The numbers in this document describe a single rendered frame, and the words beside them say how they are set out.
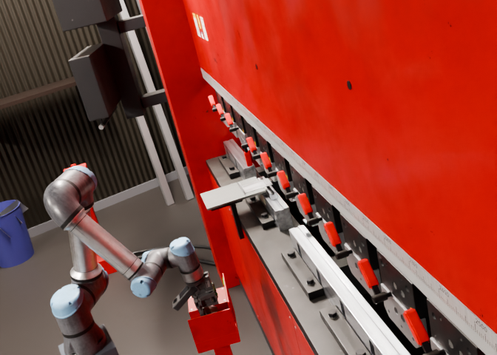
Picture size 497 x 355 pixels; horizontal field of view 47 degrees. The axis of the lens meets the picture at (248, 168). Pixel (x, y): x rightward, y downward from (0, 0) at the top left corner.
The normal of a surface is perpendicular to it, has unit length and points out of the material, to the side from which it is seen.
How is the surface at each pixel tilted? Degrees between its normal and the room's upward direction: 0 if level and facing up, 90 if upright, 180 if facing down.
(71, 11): 90
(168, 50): 90
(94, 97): 90
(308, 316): 0
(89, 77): 90
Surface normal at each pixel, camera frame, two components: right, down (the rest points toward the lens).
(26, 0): 0.46, 0.23
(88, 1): 0.04, 0.37
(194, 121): 0.24, 0.31
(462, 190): -0.94, 0.29
